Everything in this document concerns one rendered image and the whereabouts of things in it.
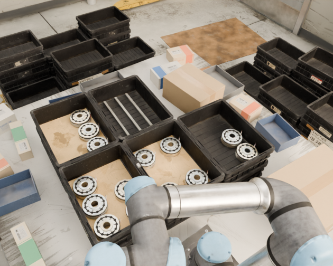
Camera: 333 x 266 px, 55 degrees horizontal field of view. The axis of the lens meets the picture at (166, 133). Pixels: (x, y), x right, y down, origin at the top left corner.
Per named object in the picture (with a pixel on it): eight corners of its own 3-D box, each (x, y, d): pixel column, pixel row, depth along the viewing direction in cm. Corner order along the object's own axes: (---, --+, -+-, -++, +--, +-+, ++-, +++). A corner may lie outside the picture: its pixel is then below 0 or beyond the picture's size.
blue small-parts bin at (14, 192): (33, 176, 160) (29, 168, 155) (40, 200, 152) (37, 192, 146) (-10, 192, 153) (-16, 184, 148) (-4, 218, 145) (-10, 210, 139)
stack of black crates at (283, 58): (300, 88, 303) (314, 57, 277) (279, 100, 290) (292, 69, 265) (268, 66, 323) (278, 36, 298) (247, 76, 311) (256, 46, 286)
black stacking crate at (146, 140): (221, 190, 146) (225, 176, 138) (166, 221, 135) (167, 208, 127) (173, 134, 168) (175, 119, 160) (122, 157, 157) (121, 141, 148)
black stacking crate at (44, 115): (121, 157, 157) (120, 141, 148) (63, 183, 145) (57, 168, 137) (89, 107, 178) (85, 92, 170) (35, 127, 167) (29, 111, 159)
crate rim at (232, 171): (275, 151, 151) (276, 148, 149) (225, 178, 139) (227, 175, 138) (221, 101, 173) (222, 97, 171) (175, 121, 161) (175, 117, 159)
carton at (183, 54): (173, 67, 224) (173, 58, 219) (166, 57, 231) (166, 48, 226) (193, 62, 229) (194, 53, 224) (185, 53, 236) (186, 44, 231)
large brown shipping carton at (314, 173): (299, 254, 139) (317, 234, 125) (252, 201, 156) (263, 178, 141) (357, 211, 155) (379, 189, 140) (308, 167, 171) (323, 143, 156)
